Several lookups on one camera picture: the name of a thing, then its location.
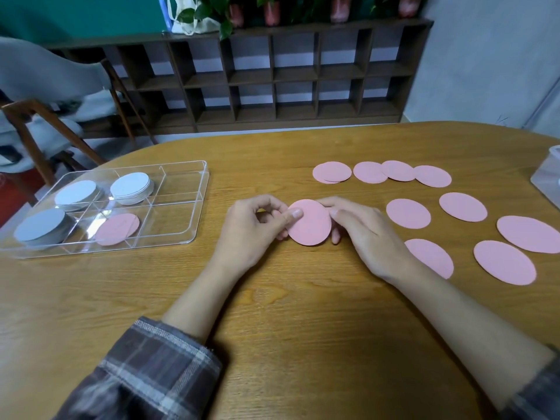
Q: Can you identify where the blue bottle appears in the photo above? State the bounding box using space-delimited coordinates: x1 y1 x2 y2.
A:
158 0 174 33

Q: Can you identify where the person's right forearm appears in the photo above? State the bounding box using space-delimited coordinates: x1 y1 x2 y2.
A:
393 264 560 420

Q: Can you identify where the person's left hand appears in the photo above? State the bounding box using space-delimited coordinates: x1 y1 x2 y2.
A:
214 194 304 276

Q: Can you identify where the dark wooden cubby shelf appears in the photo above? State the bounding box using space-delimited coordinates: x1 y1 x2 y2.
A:
43 17 435 138

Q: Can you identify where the neat white paper circle stack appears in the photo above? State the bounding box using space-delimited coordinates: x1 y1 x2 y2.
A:
54 180 104 213
109 171 155 206

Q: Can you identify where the clear divided tray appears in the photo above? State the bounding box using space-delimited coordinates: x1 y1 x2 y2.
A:
0 160 210 260

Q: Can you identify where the grey wall pipe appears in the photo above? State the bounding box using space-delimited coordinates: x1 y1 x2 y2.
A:
523 76 560 130

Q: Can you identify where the person's right hand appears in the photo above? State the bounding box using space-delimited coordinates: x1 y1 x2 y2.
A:
317 195 421 287

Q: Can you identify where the person's left forearm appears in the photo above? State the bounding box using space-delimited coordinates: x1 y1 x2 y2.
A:
52 262 246 420

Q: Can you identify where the translucent plastic tub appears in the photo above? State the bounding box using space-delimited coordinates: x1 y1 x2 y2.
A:
530 145 560 197

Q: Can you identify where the grey chair with wooden legs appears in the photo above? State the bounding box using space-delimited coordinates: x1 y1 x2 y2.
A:
0 37 156 147
0 99 106 188

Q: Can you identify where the neat grey paper circle stack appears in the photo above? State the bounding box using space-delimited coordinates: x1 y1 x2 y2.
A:
13 207 78 248

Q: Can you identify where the pink disc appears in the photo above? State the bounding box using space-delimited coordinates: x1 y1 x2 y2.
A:
94 213 141 247

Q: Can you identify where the white tote bag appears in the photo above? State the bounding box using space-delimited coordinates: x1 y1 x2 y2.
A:
168 0 222 36

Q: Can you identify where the pile of round paper discs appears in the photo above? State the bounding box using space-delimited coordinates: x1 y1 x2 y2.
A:
311 159 560 287

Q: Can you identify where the neat pink paper circle stack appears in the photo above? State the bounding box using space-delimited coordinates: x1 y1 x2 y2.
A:
286 199 333 247

